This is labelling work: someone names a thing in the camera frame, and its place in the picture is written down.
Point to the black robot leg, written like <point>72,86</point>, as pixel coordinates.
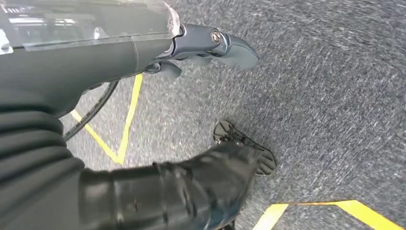
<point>190,190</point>

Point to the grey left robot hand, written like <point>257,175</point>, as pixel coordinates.
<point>79,60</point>

